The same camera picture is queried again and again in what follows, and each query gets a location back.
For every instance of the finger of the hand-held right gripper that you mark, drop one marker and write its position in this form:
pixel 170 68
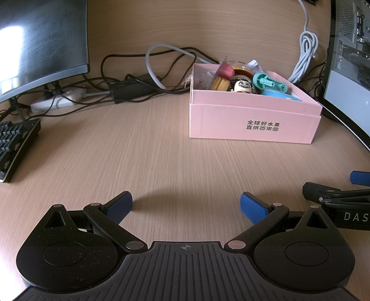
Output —
pixel 315 189
pixel 360 178

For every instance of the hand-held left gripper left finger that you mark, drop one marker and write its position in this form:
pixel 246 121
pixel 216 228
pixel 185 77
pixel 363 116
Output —
pixel 120 204

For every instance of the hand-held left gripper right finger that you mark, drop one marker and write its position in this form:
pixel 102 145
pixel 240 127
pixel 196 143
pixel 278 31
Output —
pixel 254 207

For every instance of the pink cardboard box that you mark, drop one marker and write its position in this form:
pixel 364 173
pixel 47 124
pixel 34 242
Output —
pixel 248 115

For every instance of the light blue round dish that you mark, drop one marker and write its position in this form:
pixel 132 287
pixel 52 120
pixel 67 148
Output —
pixel 274 94

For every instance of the computer tower case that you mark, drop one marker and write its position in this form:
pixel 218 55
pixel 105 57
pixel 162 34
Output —
pixel 347 72

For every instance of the black power adapter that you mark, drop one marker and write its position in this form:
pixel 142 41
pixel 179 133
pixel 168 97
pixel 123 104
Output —
pixel 130 89

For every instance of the black keyboard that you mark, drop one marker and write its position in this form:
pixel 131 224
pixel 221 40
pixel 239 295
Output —
pixel 14 147

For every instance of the white power strip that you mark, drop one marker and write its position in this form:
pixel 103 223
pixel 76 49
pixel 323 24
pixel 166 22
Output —
pixel 57 101

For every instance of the teal plastic toy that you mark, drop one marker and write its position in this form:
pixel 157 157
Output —
pixel 261 81

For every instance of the cartoon face figurine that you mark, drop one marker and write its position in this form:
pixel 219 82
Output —
pixel 242 85

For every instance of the clear plastic bag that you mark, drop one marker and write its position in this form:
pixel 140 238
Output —
pixel 202 79

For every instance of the crumpled clear wrapper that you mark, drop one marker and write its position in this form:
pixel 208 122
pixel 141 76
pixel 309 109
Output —
pixel 254 66

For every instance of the red and yellow toy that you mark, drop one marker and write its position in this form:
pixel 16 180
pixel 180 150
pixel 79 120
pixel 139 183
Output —
pixel 224 72

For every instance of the curved computer monitor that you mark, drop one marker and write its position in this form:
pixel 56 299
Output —
pixel 43 37

